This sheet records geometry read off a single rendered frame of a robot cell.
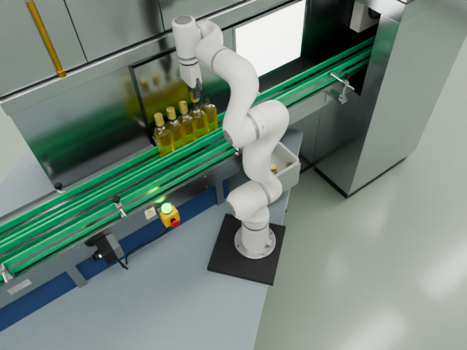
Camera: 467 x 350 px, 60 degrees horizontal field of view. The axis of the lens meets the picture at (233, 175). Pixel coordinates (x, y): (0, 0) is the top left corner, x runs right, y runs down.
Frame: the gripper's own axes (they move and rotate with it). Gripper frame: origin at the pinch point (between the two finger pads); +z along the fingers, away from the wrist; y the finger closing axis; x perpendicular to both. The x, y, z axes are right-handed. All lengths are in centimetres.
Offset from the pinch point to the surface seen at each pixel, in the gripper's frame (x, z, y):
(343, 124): 97, 72, 3
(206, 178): -7.8, 35.8, 15.6
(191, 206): -17, 52, 14
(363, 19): 110, 12, -10
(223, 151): 3.8, 26.9, 13.3
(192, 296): -38, 62, 49
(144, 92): -16.8, -0.4, -11.7
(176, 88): -2.2, 5.1, -12.0
